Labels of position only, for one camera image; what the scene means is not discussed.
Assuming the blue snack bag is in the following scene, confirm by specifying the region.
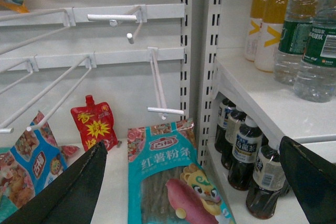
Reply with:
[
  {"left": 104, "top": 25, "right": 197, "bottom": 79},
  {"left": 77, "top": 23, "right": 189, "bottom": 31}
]
[{"left": 1, "top": 123, "right": 68, "bottom": 208}]

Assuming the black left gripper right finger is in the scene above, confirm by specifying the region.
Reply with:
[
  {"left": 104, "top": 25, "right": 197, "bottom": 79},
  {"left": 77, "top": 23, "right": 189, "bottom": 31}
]
[{"left": 279, "top": 136, "right": 335, "bottom": 223}]

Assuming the red spouted sauce pouch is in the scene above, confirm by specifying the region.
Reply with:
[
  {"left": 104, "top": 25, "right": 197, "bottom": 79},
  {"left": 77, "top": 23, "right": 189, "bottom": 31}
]
[{"left": 70, "top": 95, "right": 118, "bottom": 151}]

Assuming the water bottle barcode label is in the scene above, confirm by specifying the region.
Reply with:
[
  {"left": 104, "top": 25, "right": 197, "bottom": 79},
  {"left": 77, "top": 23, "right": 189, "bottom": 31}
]
[{"left": 273, "top": 0, "right": 318, "bottom": 85}]

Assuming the water bottle green label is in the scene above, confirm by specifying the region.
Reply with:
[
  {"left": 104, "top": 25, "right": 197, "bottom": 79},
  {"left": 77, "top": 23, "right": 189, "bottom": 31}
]
[{"left": 293, "top": 0, "right": 336, "bottom": 103}]

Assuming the white peg hook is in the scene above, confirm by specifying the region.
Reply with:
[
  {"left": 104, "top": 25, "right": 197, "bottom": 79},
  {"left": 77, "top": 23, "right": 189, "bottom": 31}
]
[{"left": 147, "top": 47, "right": 184, "bottom": 120}]

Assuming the white slotted shelf upright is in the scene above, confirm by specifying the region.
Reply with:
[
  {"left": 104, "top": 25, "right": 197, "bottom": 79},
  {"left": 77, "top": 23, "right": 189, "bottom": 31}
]
[{"left": 180, "top": 0, "right": 222, "bottom": 165}]

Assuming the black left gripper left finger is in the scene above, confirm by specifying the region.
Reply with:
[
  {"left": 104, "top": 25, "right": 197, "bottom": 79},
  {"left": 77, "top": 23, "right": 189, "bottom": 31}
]
[{"left": 2, "top": 142, "right": 108, "bottom": 223}]

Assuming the teal sweet potato noodle bag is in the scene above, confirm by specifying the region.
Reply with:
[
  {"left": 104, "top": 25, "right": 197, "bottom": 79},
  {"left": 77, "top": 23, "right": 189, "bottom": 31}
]
[{"left": 128, "top": 119, "right": 235, "bottom": 224}]

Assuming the yellow drink bottle white label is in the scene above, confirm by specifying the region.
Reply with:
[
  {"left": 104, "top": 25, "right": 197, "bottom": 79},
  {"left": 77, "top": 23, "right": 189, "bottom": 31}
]
[{"left": 244, "top": 0, "right": 267, "bottom": 61}]

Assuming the upper white shelf board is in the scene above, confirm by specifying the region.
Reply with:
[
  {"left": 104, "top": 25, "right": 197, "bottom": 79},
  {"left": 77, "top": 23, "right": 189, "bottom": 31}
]
[{"left": 212, "top": 48, "right": 335, "bottom": 151}]

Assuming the dark tea bottle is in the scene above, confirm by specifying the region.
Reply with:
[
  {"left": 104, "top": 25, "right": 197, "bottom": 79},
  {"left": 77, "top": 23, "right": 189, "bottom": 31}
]
[
  {"left": 246, "top": 142, "right": 286, "bottom": 219},
  {"left": 227, "top": 116, "right": 263, "bottom": 191},
  {"left": 214, "top": 97, "right": 236, "bottom": 153}
]

